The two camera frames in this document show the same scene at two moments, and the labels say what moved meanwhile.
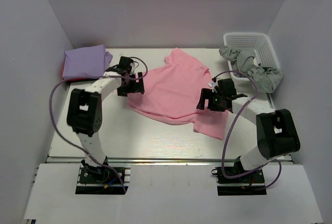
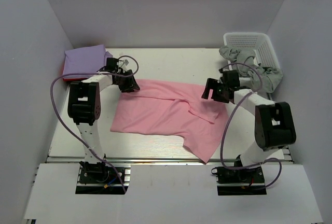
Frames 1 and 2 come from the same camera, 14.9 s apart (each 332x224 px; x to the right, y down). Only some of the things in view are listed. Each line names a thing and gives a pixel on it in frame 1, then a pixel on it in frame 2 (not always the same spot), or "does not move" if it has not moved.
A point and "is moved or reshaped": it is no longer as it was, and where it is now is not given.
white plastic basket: (260, 43) does not move
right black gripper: (210, 102) -> (212, 91)
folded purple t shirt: (88, 62) does not move
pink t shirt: (171, 92) is moved or reshaped
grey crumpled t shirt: (267, 79) does not move
